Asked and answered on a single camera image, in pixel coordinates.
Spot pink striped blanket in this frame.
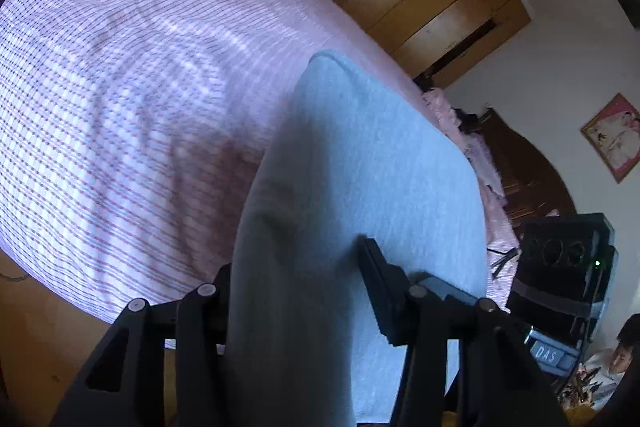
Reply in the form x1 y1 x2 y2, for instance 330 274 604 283
0 0 521 350

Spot light blue pants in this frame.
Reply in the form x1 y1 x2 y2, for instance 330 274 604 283
224 51 490 427

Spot dark wooden headboard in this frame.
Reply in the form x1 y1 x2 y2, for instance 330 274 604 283
477 107 577 233

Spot black tripod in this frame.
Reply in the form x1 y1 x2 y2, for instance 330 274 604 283
487 247 522 281

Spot pink ruffled quilt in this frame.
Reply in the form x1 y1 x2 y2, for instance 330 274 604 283
422 88 521 253

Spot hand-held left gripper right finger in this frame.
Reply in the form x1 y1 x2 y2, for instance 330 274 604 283
359 237 571 427

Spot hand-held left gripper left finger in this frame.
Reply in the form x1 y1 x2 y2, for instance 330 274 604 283
47 263 233 427

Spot framed wall poster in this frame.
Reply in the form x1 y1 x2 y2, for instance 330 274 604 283
580 93 640 184

